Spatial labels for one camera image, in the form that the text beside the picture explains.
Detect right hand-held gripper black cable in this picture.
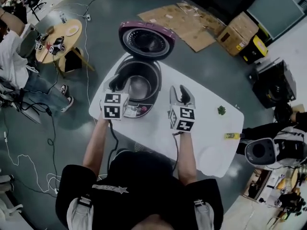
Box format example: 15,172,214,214
172,131,180,174

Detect person's right grey shoulder strap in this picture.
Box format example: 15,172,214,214
193,200,215,230

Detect black seat wooden stool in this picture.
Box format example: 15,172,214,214
59,47,85,73

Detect white steamer tray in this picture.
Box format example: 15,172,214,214
198,144,232,177

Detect person's left checkered shoe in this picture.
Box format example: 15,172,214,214
133,141,145,153

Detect dark pot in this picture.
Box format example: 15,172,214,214
118,61,160,102

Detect person's grey shoulder strap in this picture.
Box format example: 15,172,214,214
193,200,215,230
66,196,94,230

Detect yellow black bin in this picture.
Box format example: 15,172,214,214
239,34,269,65

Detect black floor cable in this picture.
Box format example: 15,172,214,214
47,108,60,189

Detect person's right forearm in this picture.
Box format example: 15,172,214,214
176,132,197,185

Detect hand-held gripper black cable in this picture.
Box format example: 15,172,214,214
106,118,120,174
172,131,180,174

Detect round wooden table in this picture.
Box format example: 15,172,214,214
35,18,95,78

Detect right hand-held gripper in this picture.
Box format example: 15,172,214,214
167,85,196,134

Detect black framed glass door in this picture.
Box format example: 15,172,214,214
247,0,307,42

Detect brown cardboard box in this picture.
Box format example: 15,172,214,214
217,11,260,57

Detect purple rice cooker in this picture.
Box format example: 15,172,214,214
115,20,177,119

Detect person's left grey shoulder strap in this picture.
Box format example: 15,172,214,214
66,196,94,230

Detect person's left forearm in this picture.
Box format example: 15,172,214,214
83,117,112,177

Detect flattened cardboard sheets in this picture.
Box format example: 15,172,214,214
137,1,226,53

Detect white floor cable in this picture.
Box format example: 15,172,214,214
3,130,62,196

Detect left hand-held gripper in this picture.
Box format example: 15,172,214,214
99,73,131,121

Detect spare hand-held gripper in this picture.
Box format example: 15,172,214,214
49,36,67,56

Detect black equipment case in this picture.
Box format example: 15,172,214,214
251,60,297,109

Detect yellow drink bottle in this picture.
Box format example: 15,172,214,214
224,132,244,140

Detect person's black t-shirt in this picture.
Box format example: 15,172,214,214
55,149,225,230

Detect left hand-held gripper black cable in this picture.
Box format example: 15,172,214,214
106,118,120,174

